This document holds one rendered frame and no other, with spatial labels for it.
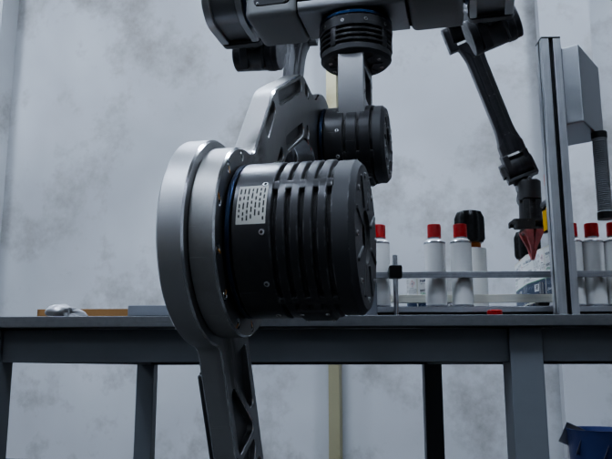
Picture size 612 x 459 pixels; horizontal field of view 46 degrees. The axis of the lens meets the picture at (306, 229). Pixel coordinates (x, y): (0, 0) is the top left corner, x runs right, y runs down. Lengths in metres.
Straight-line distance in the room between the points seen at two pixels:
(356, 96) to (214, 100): 4.03
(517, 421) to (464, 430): 3.27
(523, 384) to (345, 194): 0.72
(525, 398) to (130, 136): 4.43
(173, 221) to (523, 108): 4.28
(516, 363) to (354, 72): 0.60
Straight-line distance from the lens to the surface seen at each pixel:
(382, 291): 1.75
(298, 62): 1.94
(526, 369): 1.37
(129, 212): 5.31
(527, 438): 1.38
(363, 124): 1.26
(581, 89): 1.80
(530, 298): 1.87
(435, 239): 1.79
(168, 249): 0.75
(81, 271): 5.41
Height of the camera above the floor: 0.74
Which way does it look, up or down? 11 degrees up
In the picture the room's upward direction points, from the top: straight up
